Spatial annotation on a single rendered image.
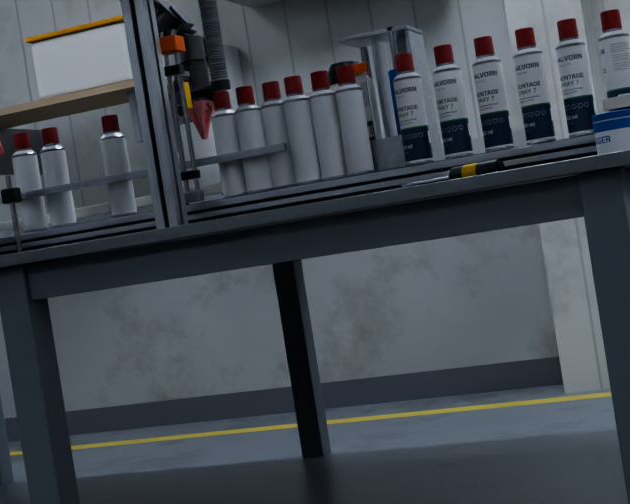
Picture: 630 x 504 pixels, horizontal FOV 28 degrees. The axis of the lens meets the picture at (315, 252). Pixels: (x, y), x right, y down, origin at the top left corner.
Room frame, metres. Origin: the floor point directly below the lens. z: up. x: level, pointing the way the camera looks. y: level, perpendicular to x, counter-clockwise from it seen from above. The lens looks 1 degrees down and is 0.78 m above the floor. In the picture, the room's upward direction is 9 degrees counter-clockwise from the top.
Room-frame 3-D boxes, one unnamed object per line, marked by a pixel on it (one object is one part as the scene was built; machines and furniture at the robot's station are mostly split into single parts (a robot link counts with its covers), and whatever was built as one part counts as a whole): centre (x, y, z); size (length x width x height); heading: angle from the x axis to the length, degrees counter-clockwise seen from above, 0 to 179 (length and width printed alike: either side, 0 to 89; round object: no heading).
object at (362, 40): (2.41, -0.19, 1.14); 0.14 x 0.11 x 0.01; 69
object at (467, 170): (2.09, -0.24, 0.84); 0.20 x 0.03 x 0.03; 52
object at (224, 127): (2.43, 0.13, 0.98); 0.05 x 0.05 x 0.20
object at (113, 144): (2.52, 0.37, 0.98); 0.05 x 0.05 x 0.20
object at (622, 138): (1.97, -0.50, 0.86); 0.07 x 0.07 x 0.07
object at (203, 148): (2.76, 0.21, 1.03); 0.09 x 0.09 x 0.30
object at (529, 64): (2.22, -0.42, 0.98); 0.05 x 0.05 x 0.20
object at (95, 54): (5.51, 0.80, 1.69); 0.49 x 0.40 x 0.27; 69
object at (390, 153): (2.41, -0.19, 1.01); 0.14 x 0.13 x 0.26; 69
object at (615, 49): (2.16, -0.56, 0.98); 0.05 x 0.05 x 0.20
